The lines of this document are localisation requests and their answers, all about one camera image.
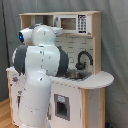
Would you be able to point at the white dishwasher door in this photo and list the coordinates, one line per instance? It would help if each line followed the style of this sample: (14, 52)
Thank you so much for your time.
(65, 107)

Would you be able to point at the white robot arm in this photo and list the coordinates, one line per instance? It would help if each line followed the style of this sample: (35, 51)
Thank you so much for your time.
(38, 58)

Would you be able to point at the grey toy sink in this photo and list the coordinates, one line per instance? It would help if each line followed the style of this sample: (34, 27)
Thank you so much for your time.
(77, 74)

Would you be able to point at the wooden toy kitchen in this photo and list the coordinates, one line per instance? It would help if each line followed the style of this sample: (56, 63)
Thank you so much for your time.
(56, 79)

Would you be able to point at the white toy microwave door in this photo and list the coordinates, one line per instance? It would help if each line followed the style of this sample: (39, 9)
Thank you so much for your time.
(74, 23)

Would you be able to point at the black toy faucet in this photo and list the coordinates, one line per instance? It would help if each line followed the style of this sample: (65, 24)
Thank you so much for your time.
(81, 64)

